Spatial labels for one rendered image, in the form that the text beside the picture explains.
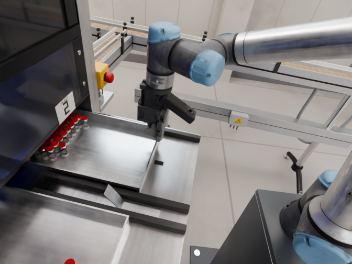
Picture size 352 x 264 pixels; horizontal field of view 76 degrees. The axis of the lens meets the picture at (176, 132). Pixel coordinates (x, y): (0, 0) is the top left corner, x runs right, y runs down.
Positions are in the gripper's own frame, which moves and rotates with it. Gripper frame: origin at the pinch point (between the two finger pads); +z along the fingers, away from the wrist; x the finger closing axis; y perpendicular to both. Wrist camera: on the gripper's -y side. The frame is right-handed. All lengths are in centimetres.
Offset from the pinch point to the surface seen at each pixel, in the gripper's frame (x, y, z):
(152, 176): 12.8, -0.8, 3.6
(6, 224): 35.7, 27.5, 3.0
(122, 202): 23.7, 4.5, 2.9
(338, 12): -270, -149, -6
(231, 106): -88, -34, 37
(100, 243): 34.6, 5.6, 3.2
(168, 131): -6.2, -1.3, 1.7
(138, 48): -82, 34, 6
